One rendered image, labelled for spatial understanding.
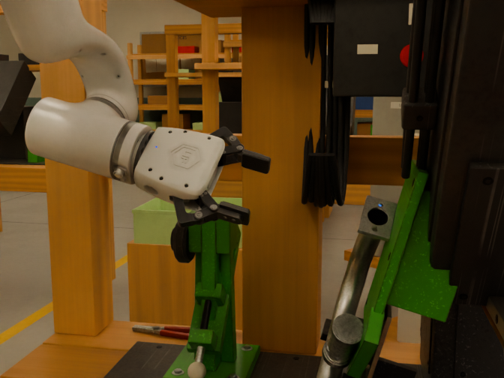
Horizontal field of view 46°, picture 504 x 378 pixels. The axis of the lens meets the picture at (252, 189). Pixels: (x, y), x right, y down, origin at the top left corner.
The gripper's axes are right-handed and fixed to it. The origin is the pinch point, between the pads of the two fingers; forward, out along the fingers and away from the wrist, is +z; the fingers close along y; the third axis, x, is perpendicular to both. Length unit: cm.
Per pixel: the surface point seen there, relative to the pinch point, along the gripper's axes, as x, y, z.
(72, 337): 50, -13, -30
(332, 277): 337, 166, 26
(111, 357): 42.7, -16.1, -19.5
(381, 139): 19.1, 31.2, 15.8
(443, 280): -5.6, -8.0, 25.1
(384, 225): -2.5, -1.1, 17.7
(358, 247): 4.3, -1.3, 15.8
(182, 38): 693, 723, -336
